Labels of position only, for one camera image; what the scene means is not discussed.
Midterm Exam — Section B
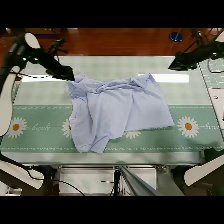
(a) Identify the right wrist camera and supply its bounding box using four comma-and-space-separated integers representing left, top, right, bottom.
190, 28, 205, 45

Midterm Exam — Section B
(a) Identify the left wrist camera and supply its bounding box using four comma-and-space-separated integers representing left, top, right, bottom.
49, 38, 70, 57

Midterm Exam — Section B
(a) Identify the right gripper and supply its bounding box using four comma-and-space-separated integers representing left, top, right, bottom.
167, 51, 198, 72

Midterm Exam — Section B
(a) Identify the silver frame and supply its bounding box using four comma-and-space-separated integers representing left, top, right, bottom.
43, 162, 205, 197

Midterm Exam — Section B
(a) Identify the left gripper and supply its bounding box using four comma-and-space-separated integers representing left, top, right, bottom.
48, 60, 76, 82

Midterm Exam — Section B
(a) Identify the black cable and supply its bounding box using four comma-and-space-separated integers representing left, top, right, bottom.
26, 168, 86, 197

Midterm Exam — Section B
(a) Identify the blue round disc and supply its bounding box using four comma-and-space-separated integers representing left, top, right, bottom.
169, 31, 185, 43

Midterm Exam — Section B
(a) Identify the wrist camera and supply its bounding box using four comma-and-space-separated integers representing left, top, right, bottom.
190, 28, 205, 45
49, 38, 70, 57

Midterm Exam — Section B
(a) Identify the light blue shirt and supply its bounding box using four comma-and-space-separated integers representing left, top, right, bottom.
66, 72, 176, 155

